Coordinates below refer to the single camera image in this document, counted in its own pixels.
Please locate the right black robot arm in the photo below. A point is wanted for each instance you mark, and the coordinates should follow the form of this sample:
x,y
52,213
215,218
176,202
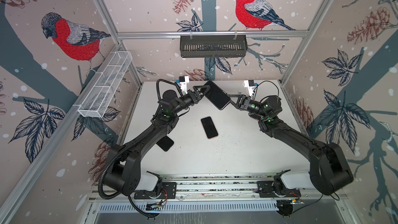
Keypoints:
x,y
328,168

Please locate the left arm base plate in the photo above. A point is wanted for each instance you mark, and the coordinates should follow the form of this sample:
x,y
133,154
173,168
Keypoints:
x,y
166,190

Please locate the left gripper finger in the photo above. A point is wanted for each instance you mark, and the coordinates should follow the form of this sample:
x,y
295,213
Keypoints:
x,y
201,90
198,97

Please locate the black wire wall basket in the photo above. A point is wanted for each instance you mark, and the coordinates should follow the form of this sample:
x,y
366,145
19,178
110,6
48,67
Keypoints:
x,y
215,46

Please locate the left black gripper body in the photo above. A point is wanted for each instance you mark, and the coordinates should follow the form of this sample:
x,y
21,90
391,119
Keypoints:
x,y
192,101

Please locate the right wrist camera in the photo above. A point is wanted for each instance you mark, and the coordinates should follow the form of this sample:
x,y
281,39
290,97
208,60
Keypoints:
x,y
251,86

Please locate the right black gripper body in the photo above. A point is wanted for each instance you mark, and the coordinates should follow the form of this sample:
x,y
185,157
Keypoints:
x,y
245,107

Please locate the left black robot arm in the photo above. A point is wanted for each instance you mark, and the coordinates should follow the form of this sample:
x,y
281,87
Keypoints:
x,y
122,170

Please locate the white mesh wall tray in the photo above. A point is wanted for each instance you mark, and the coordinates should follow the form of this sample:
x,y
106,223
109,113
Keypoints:
x,y
101,94

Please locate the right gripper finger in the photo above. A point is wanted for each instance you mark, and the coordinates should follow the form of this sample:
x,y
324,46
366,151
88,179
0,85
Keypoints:
x,y
239,96
234,104

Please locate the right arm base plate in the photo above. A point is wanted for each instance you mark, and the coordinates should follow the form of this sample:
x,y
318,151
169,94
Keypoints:
x,y
275,189

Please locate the phone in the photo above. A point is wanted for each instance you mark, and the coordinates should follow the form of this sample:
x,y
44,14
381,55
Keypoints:
x,y
217,96
209,128

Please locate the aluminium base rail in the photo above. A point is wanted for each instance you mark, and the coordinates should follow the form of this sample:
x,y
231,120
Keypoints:
x,y
224,187

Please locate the black phone near left arm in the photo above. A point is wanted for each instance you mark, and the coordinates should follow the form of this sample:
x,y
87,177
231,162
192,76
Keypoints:
x,y
165,143

